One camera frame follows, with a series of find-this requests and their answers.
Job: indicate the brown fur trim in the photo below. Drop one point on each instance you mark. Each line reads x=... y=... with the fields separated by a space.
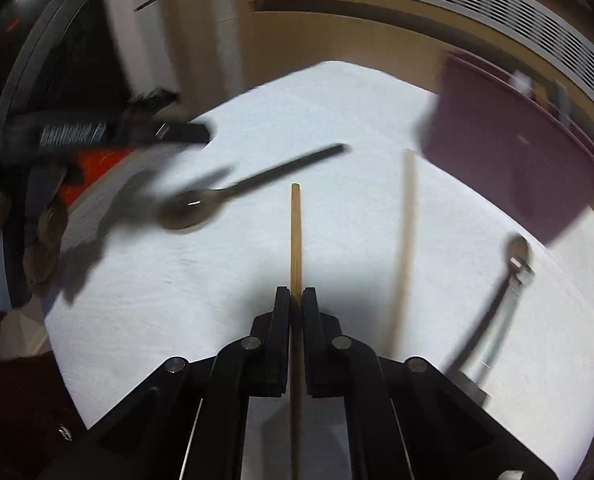
x=44 y=255

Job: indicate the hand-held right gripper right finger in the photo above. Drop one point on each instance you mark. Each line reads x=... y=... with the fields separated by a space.
x=311 y=320

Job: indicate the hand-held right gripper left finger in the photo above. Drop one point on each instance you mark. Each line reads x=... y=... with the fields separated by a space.
x=282 y=320

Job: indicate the dark grey chair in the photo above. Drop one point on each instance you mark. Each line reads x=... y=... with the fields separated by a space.
x=32 y=25

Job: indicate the white table cloth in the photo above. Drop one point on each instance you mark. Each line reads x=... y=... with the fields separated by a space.
x=337 y=110

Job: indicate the wooden chopstick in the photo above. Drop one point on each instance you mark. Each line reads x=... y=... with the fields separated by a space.
x=296 y=240
x=408 y=220

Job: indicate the purple utensil tray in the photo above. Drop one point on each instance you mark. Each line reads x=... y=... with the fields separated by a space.
x=507 y=160

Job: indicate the red object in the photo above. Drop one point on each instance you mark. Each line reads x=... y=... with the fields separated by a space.
x=94 y=172

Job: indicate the dark metal spoon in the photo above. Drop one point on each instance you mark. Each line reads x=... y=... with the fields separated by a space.
x=192 y=207

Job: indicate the person's maroon clothing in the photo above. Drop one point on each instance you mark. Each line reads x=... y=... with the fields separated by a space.
x=12 y=400

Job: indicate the silver metal spoon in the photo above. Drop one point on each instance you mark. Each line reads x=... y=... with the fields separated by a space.
x=518 y=251

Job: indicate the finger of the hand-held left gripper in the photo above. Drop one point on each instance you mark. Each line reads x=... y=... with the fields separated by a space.
x=182 y=132

